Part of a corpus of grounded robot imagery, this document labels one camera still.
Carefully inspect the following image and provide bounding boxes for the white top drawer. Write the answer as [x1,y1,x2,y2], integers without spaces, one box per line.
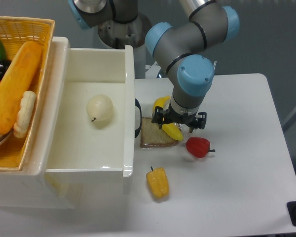
[46,45,139,184]

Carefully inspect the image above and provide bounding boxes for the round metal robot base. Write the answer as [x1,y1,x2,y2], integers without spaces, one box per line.
[98,13,152,49]

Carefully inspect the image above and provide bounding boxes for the white toy pear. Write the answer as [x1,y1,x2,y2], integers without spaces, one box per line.
[86,94,114,129]

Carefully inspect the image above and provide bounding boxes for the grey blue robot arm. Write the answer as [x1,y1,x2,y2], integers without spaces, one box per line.
[69,0,240,131]

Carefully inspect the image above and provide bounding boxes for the toy bread slice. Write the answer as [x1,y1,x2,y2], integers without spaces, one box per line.
[140,117,178,148]

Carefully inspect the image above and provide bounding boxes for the yellow wicker basket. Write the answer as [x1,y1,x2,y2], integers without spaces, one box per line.
[0,16,55,171]

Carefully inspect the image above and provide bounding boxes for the yellow toy banana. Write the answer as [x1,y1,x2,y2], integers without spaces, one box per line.
[152,95,184,141]

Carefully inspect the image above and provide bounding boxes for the cream toy croissant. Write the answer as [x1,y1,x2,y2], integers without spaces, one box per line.
[13,91,36,138]

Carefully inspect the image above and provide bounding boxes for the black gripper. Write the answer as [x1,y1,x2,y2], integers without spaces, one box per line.
[151,107,207,133]

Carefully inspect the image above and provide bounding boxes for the white drawer cabinet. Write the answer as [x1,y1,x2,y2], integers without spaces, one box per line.
[0,37,81,209]

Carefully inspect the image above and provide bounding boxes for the red toy bell pepper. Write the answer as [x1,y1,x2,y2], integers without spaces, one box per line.
[185,137,216,158]

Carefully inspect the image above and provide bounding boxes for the yellow toy bell pepper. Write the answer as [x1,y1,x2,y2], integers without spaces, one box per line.
[146,166,169,199]

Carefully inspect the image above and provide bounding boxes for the orange toy baguette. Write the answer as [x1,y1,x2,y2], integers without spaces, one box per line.
[0,41,42,135]

